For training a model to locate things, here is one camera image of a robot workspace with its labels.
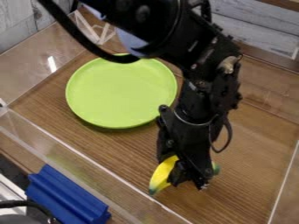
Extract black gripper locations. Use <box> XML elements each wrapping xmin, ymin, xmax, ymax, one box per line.
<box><xmin>154</xmin><ymin>78</ymin><xmax>243</xmax><ymax>191</ymax></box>

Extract yellow toy banana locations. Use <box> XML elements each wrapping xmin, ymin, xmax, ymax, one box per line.
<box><xmin>148</xmin><ymin>155</ymin><xmax>220</xmax><ymax>196</ymax></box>

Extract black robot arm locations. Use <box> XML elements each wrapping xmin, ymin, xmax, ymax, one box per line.
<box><xmin>37</xmin><ymin>0</ymin><xmax>243</xmax><ymax>194</ymax></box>

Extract green round plate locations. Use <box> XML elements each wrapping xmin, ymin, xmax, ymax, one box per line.
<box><xmin>65</xmin><ymin>59</ymin><xmax>177</xmax><ymax>129</ymax></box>

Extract blue plastic clamp block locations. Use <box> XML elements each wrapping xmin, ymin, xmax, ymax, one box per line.
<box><xmin>25</xmin><ymin>164</ymin><xmax>110</xmax><ymax>224</ymax></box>

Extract clear acrylic front wall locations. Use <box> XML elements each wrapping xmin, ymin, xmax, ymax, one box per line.
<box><xmin>0</xmin><ymin>108</ymin><xmax>192</xmax><ymax>224</ymax></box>

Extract clear acrylic triangle bracket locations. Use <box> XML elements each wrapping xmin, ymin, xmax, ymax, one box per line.
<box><xmin>74</xmin><ymin>10</ymin><xmax>116</xmax><ymax>46</ymax></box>

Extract black cable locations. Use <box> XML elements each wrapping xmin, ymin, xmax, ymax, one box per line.
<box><xmin>0</xmin><ymin>199</ymin><xmax>56</xmax><ymax>224</ymax></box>

